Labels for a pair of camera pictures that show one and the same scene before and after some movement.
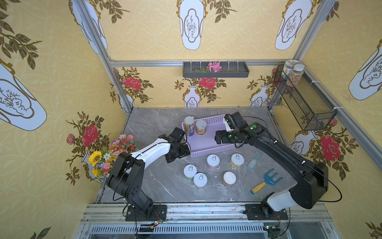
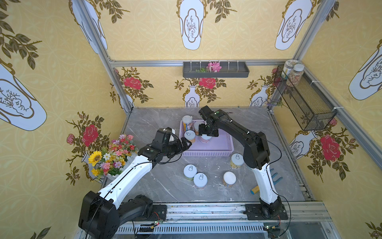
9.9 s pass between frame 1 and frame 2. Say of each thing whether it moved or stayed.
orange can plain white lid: stayed
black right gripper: moved
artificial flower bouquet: stayed
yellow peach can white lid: stayed
